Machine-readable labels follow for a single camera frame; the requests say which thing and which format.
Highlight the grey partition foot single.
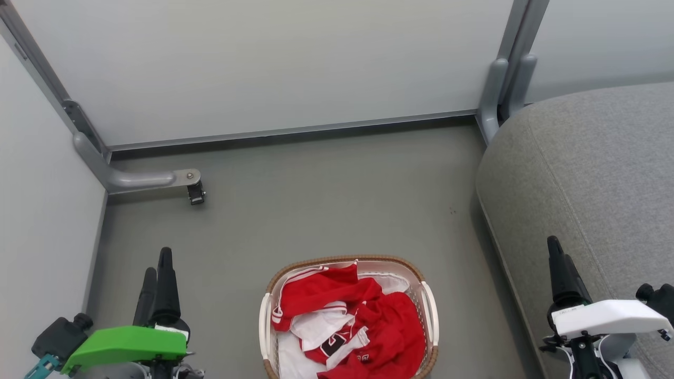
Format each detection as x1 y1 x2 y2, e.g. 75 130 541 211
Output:
73 132 202 194

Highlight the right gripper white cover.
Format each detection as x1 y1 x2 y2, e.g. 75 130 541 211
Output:
547 236 674 341

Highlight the grey partition foot pair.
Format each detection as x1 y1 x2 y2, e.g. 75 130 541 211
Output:
476 53 538 146

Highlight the white liner cloth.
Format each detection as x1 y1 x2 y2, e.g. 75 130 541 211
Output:
276 272 412 379

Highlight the white laundry basket brown rim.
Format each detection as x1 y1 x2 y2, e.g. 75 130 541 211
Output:
258 255 440 379

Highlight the grey partition post with hinge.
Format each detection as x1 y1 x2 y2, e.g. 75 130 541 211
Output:
0 0 112 161

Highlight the red and white jersey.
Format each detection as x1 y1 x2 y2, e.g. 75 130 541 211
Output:
271 262 427 379

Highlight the grey fabric sofa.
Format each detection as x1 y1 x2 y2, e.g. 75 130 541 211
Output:
475 82 674 379

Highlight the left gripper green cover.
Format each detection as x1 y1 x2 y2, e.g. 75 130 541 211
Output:
61 247 191 376

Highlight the grey partition bottom rail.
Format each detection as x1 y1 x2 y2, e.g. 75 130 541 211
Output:
107 109 479 154

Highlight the grey partition post plain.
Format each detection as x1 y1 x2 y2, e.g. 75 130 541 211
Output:
497 0 550 108

